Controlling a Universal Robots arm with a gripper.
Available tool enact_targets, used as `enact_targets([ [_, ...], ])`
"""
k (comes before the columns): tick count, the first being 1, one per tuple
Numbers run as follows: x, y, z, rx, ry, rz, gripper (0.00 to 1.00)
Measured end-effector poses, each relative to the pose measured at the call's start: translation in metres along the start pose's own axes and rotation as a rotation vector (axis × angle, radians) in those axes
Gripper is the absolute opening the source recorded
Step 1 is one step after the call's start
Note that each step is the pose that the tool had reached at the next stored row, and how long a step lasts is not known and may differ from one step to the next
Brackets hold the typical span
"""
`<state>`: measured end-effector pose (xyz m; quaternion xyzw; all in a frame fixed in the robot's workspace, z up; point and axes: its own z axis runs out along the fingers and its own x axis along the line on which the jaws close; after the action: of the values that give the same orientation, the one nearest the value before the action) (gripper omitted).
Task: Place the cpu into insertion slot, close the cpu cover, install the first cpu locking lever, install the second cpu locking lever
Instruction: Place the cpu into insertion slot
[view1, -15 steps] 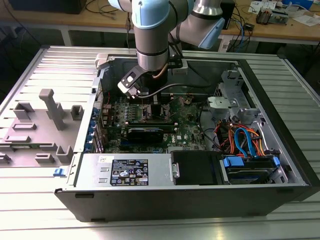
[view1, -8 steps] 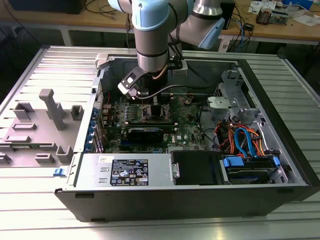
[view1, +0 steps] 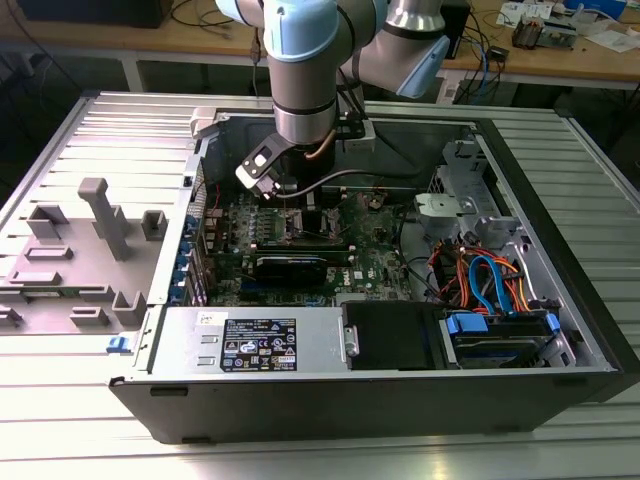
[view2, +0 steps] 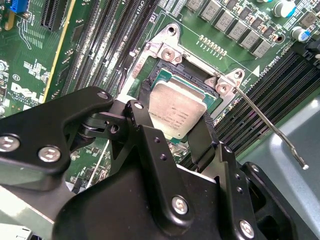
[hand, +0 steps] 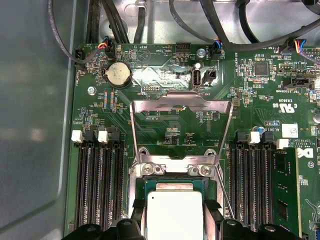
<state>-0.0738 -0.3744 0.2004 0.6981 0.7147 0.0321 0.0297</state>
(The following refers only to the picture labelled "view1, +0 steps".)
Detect silver drive cage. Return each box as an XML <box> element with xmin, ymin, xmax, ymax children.
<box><xmin>413</xmin><ymin>138</ymin><xmax>532</xmax><ymax>261</ymax></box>

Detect grey electronic device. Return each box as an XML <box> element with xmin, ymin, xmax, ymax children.
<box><xmin>542</xmin><ymin>17</ymin><xmax>582</xmax><ymax>51</ymax></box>

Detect hard disk in blue carrier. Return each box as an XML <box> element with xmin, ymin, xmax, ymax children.
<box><xmin>438</xmin><ymin>309</ymin><xmax>564</xmax><ymax>370</ymax></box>

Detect silver CPU socket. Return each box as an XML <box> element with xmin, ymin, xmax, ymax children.
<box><xmin>282</xmin><ymin>205</ymin><xmax>347</xmax><ymax>242</ymax></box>

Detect wooden desk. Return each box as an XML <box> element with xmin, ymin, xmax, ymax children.
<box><xmin>0</xmin><ymin>0</ymin><xmax>640</xmax><ymax>92</ymax></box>

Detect green RAM stick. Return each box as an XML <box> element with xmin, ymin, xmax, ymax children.
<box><xmin>23</xmin><ymin>286</ymin><xmax>107</xmax><ymax>300</ymax></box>

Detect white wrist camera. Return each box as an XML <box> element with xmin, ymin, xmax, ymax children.
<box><xmin>234</xmin><ymin>132</ymin><xmax>287</xmax><ymax>202</ymax></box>

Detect white paper sheet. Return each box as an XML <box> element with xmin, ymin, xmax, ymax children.
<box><xmin>583</xmin><ymin>28</ymin><xmax>640</xmax><ymax>55</ymax></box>

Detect grey parts rack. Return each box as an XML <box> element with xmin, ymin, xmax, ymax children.
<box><xmin>0</xmin><ymin>177</ymin><xmax>169</xmax><ymax>337</ymax></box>

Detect copper coloured cable loop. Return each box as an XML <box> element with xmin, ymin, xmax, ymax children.
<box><xmin>303</xmin><ymin>128</ymin><xmax>335</xmax><ymax>162</ymax></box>

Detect silver CPU chip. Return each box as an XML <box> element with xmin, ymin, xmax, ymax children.
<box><xmin>292</xmin><ymin>212</ymin><xmax>329</xmax><ymax>240</ymax></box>

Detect black expansion slot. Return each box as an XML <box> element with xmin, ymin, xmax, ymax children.
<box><xmin>238</xmin><ymin>288</ymin><xmax>335</xmax><ymax>307</ymax></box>

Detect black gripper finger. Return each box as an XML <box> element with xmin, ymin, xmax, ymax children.
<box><xmin>300</xmin><ymin>191</ymin><xmax>324</xmax><ymax>237</ymax></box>

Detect blue network cable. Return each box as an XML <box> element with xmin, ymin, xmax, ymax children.
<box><xmin>469</xmin><ymin>37</ymin><xmax>496</xmax><ymax>99</ymax></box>

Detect white printed cards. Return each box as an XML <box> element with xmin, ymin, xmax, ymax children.
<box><xmin>498</xmin><ymin>0</ymin><xmax>554</xmax><ymax>26</ymax></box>

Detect black open PC case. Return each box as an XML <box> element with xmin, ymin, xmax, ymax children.
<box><xmin>108</xmin><ymin>105</ymin><xmax>640</xmax><ymax>446</ymax></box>

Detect dark hanging cable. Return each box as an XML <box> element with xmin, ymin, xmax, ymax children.
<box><xmin>249</xmin><ymin>27</ymin><xmax>263</xmax><ymax>97</ymax></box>

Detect black plastic shroud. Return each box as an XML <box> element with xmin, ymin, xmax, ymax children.
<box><xmin>341</xmin><ymin>301</ymin><xmax>447</xmax><ymax>372</ymax></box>

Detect black camera cable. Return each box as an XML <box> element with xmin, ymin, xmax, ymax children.
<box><xmin>273</xmin><ymin>168</ymin><xmax>441</xmax><ymax>202</ymax></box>

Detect black monitor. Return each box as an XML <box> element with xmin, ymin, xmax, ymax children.
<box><xmin>17</xmin><ymin>0</ymin><xmax>174</xmax><ymax>29</ymax></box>

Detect metal heat sink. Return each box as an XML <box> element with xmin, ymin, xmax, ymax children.
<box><xmin>512</xmin><ymin>13</ymin><xmax>545</xmax><ymax>50</ymax></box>

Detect blue flat data wire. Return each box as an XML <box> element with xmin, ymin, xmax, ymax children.
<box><xmin>467</xmin><ymin>254</ymin><xmax>519</xmax><ymax>316</ymax></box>

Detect black power wire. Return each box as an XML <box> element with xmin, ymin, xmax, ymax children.
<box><xmin>396</xmin><ymin>202</ymin><xmax>444</xmax><ymax>307</ymax></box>

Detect black graphics card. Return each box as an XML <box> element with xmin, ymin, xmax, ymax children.
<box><xmin>252</xmin><ymin>253</ymin><xmax>331</xmax><ymax>289</ymax></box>

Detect black bracket wrist camera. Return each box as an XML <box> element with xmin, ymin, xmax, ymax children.
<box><xmin>341</xmin><ymin>115</ymin><xmax>377</xmax><ymax>154</ymax></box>

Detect orange data wire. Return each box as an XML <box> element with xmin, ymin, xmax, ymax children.
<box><xmin>502</xmin><ymin>255</ymin><xmax>535</xmax><ymax>315</ymax></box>

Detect orange red wire bundle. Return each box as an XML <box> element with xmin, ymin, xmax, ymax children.
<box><xmin>430</xmin><ymin>239</ymin><xmax>474</xmax><ymax>306</ymax></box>

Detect green motherboard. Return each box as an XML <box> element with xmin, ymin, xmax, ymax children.
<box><xmin>198</xmin><ymin>185</ymin><xmax>419</xmax><ymax>308</ymax></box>

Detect silver power supply unit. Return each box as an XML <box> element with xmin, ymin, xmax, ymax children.
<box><xmin>147</xmin><ymin>304</ymin><xmax>347</xmax><ymax>377</ymax></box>

